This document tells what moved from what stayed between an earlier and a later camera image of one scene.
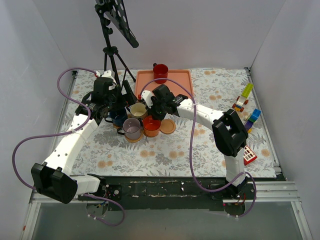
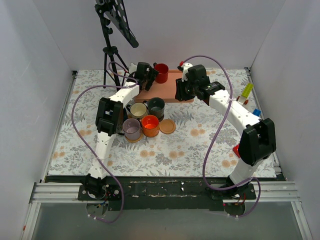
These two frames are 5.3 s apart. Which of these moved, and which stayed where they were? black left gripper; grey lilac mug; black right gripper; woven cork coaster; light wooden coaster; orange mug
Moved: black right gripper; black left gripper
Stayed: grey lilac mug; orange mug; woven cork coaster; light wooden coaster
